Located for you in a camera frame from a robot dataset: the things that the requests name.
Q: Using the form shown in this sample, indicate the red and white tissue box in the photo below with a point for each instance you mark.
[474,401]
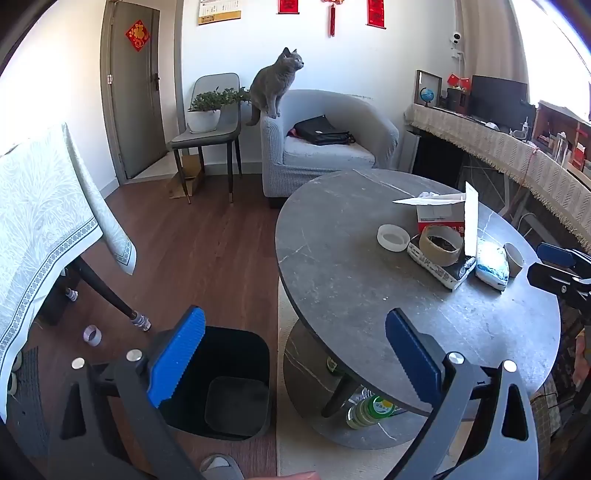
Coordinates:
[434,212]

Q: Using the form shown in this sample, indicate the wooden picture frame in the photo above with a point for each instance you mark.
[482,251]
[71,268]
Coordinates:
[418,87]

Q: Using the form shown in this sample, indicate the red wall scroll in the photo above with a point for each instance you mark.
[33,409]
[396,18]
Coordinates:
[288,5]
[376,11]

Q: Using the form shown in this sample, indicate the black waste bin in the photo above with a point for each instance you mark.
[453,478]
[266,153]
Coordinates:
[217,369]

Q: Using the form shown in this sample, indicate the grey cat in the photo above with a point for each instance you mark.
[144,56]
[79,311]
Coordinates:
[272,83]

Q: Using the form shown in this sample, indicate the grey paper cup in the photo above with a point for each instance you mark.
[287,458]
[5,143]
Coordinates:
[515,259]

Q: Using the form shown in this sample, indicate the person's right hand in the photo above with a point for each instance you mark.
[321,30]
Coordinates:
[582,364]

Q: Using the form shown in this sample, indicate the wall calendar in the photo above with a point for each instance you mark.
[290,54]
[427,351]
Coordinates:
[219,11]

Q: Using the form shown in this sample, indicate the flat cardboard box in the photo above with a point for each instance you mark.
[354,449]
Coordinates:
[178,182]

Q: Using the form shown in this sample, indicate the grey door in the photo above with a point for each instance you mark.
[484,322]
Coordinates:
[134,106]

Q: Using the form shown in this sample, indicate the small red flags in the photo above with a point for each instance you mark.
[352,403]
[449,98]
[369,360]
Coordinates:
[459,81]

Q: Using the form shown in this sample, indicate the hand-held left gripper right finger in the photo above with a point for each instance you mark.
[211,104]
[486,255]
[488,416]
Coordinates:
[413,355]

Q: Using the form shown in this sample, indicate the red knot hanging ornament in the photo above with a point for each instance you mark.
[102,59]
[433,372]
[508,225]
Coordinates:
[332,16]

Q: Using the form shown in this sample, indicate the black monitor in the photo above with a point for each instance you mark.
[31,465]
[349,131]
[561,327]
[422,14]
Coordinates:
[498,99]

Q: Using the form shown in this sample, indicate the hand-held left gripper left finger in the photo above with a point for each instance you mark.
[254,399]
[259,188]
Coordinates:
[178,350]

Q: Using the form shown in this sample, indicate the purple tape roll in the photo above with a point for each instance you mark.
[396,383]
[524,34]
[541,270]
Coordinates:
[92,335]

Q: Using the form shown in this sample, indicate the dark floor mat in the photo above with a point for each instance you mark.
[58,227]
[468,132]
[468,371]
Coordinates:
[32,406]

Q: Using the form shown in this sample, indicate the white plastic bag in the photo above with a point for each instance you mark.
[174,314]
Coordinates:
[493,263]

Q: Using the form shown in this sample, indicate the green glass bottle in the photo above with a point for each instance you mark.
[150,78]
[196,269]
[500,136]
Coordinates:
[369,410]

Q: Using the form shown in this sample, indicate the black bag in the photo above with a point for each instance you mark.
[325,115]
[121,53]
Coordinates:
[323,131]

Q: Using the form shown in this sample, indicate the small blue globe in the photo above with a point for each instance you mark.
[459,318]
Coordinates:
[426,95]

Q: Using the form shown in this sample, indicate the round grey marble table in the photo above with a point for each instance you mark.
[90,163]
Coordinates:
[351,277]

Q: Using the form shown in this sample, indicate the brown cardboard tape roll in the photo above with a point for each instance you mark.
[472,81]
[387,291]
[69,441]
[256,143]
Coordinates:
[441,244]

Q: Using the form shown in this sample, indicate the potted green plant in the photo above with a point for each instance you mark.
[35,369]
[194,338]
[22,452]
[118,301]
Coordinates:
[207,106]

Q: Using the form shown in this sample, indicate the grey dining chair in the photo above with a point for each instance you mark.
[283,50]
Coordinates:
[207,134]

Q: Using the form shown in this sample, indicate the light grey armchair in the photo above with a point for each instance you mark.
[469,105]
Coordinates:
[323,157]

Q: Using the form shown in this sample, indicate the wooden shelf box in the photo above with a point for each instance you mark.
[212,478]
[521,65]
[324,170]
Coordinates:
[568,134]

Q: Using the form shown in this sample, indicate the white security camera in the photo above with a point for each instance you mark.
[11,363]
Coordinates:
[456,39]

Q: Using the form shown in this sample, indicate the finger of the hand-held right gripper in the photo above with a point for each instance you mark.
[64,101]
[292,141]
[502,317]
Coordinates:
[556,253]
[554,277]

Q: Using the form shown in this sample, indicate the red diamond door decoration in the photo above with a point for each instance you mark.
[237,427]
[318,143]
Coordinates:
[137,35]

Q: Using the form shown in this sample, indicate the grey slipper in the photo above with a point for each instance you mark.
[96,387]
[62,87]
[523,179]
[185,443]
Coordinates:
[221,468]

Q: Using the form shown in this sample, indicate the black table leg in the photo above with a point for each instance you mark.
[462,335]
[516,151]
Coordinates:
[106,290]

